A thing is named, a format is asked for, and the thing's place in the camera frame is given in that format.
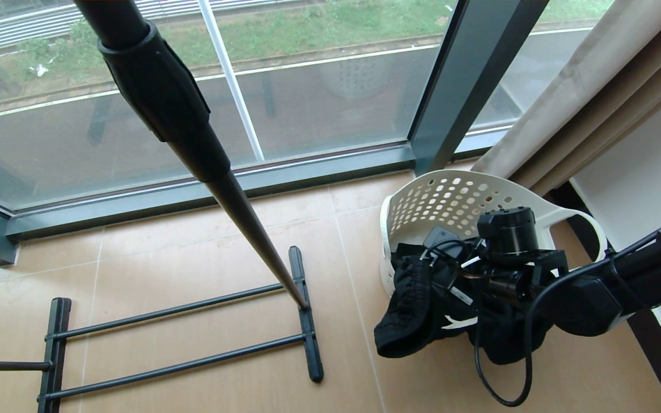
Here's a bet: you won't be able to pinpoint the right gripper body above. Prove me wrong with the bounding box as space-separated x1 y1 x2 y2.
433 260 539 311

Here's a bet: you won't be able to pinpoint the black shorts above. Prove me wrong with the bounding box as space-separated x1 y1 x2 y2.
374 242 480 359

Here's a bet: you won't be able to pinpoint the white laundry basket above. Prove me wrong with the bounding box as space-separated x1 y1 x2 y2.
379 169 608 299

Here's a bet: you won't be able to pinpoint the black clothes rack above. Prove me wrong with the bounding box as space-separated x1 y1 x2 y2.
0 0 324 413

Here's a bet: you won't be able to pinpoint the black garment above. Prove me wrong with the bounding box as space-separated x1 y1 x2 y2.
468 298 555 366

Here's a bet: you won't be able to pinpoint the beige curtain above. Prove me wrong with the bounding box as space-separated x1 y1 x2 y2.
471 0 661 198

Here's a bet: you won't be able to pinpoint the window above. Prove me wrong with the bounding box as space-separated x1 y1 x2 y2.
0 0 615 267

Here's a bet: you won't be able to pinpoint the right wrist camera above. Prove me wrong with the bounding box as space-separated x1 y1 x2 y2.
421 225 469 262

